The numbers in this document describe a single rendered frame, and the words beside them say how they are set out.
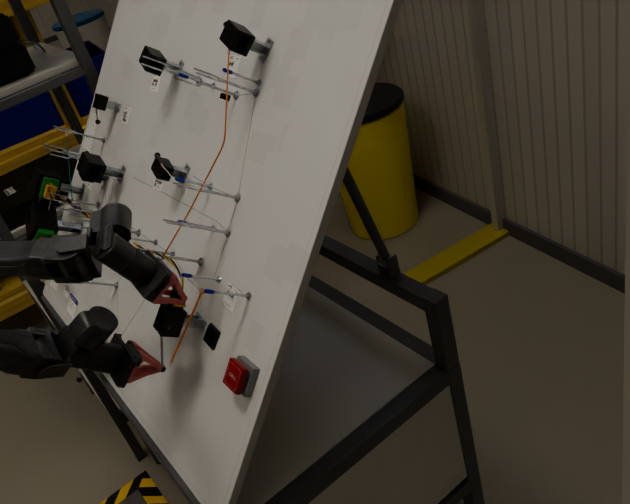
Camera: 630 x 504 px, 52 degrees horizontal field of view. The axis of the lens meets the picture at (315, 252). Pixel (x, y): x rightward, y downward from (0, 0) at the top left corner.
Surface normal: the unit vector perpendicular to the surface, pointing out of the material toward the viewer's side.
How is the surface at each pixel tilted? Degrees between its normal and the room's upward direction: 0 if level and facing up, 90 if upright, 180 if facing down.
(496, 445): 0
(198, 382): 50
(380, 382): 0
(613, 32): 90
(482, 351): 0
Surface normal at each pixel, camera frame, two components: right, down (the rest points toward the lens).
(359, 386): -0.25, -0.81
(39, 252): -0.10, -0.62
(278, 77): -0.75, -0.14
